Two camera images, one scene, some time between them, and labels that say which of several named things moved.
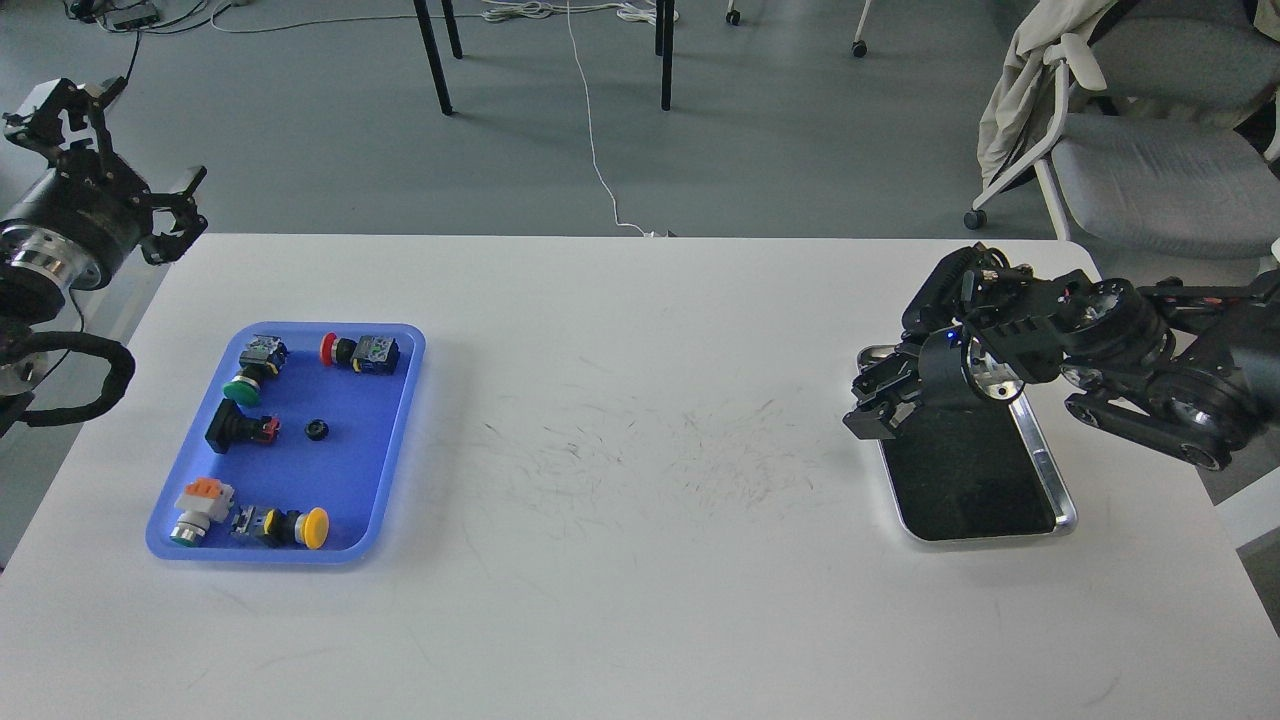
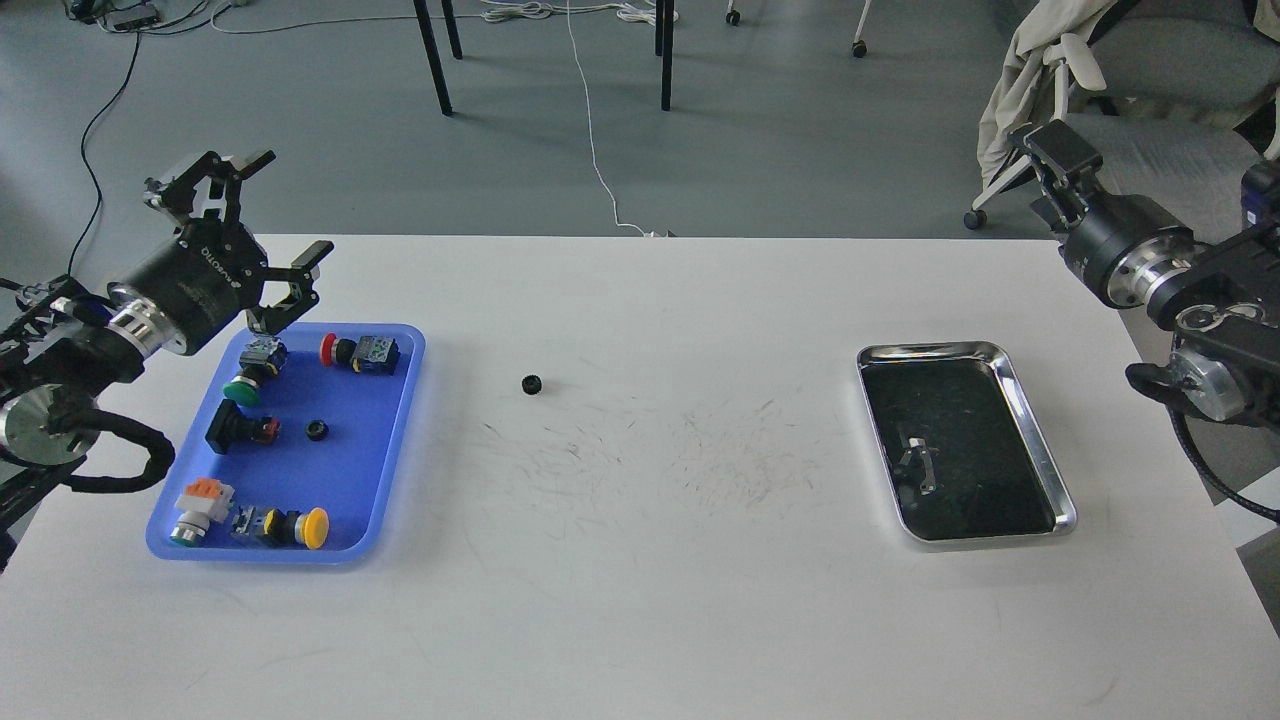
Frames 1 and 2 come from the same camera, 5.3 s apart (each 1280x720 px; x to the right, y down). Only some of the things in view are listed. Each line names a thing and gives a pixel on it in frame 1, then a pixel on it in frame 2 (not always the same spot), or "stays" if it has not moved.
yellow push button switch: (310, 526) stays
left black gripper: (93, 205) → (209, 270)
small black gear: (317, 429) stays
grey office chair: (1169, 139) stays
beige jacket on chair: (1023, 107) stays
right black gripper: (938, 362) → (1118, 245)
